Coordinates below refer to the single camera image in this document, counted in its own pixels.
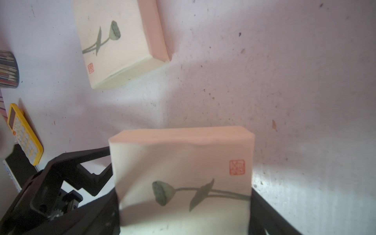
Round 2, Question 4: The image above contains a cream lotus box far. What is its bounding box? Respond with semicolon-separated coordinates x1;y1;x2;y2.
72;0;170;90

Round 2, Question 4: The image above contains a yellow calculator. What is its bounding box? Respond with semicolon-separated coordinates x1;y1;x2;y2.
7;103;44;166

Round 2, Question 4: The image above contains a cup of coloured pencils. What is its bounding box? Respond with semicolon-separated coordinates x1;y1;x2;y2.
0;50;20;88

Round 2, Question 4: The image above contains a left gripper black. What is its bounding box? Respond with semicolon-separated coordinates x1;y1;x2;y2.
3;144;113;206

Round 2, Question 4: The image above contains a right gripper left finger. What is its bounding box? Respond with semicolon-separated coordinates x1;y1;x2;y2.
1;189;120;235

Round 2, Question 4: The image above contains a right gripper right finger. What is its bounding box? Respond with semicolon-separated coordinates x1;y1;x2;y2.
249;189;302;235

